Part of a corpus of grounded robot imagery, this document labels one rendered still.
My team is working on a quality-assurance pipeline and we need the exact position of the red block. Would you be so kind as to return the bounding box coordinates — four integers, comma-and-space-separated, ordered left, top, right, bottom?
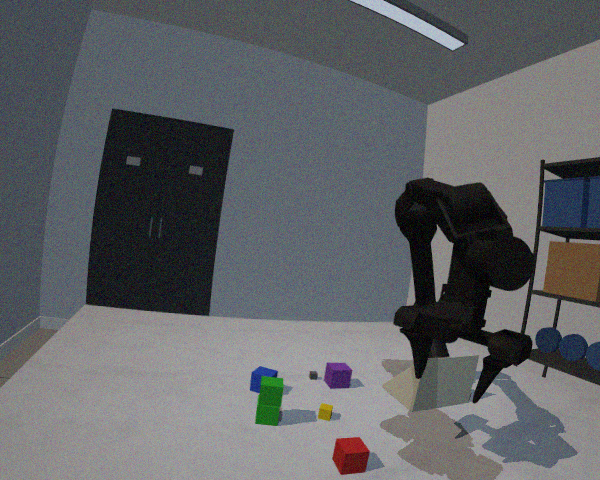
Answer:
332, 437, 370, 475

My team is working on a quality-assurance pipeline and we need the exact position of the blue block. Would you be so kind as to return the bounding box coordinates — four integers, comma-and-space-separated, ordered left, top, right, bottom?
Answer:
250, 366, 278, 393

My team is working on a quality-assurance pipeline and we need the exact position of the small yellow block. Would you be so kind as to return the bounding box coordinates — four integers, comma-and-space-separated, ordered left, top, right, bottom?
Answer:
318, 403, 333, 421

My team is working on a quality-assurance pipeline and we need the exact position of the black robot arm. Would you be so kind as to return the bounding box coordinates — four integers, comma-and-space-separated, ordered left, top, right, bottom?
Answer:
395, 178, 534, 359

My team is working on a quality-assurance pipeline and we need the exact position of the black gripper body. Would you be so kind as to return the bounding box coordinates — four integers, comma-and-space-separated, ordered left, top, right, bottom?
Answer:
393, 276, 533, 365

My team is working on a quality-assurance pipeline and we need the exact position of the purple cube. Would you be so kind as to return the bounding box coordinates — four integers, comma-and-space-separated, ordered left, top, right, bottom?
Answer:
324, 363, 352, 389

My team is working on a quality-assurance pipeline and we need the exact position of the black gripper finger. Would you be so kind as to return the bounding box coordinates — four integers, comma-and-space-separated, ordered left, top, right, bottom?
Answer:
400, 328, 433, 379
473, 355, 512, 404

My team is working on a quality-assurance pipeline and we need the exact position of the green block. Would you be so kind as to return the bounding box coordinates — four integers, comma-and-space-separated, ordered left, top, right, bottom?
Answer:
255, 395, 280, 426
259, 376, 283, 407

